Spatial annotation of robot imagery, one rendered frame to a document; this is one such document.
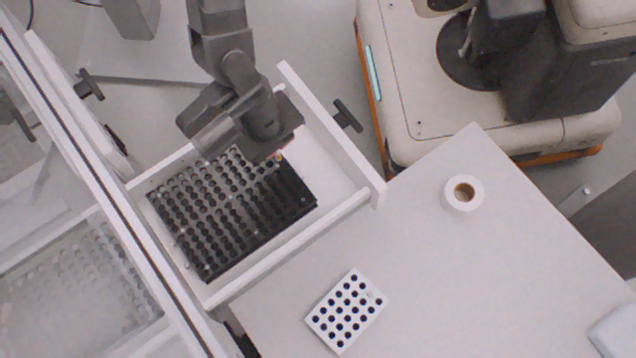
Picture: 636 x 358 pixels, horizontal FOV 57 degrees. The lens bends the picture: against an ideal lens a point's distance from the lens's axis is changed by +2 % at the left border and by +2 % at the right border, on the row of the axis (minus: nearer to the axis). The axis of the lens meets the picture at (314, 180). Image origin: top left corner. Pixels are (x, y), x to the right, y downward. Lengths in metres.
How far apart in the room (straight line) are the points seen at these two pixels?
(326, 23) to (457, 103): 0.67
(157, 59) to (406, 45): 0.88
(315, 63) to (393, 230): 1.12
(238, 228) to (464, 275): 0.41
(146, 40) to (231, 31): 1.51
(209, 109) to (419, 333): 0.55
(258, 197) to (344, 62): 1.20
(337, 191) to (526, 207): 0.35
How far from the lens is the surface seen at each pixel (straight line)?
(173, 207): 1.01
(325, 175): 1.02
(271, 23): 2.19
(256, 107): 0.74
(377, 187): 0.92
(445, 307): 1.06
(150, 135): 2.06
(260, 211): 0.94
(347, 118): 0.98
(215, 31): 0.69
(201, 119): 0.73
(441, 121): 1.70
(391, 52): 1.79
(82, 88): 1.10
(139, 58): 2.17
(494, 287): 1.08
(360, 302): 1.04
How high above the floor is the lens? 1.80
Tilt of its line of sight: 71 degrees down
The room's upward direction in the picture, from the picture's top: 7 degrees counter-clockwise
